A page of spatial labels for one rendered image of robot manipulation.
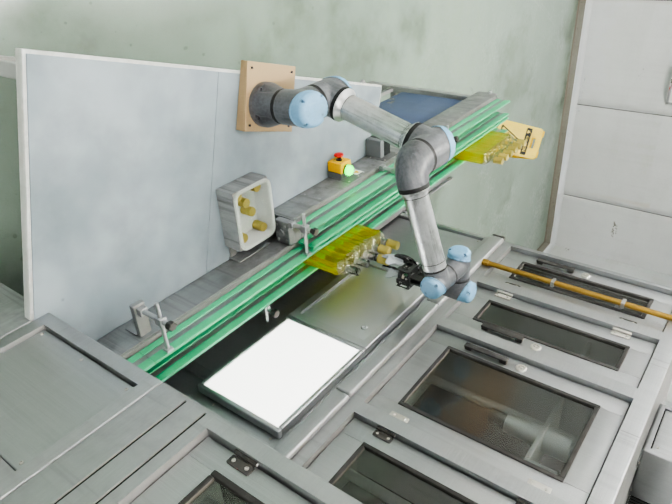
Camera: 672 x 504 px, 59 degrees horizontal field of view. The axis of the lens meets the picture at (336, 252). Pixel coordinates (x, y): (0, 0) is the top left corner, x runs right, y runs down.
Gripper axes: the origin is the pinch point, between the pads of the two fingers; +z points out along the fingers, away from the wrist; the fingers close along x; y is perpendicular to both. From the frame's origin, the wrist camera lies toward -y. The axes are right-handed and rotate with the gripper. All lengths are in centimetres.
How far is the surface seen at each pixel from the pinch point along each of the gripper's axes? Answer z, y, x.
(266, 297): 25.3, 38.0, 2.9
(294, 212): 34.1, 9.7, -15.4
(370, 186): 24.7, -26.9, -13.2
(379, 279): 6.0, -4.1, 12.7
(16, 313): 51, 106, -23
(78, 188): 45, 82, -53
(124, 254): 44, 75, -28
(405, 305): -11.7, 5.9, 11.8
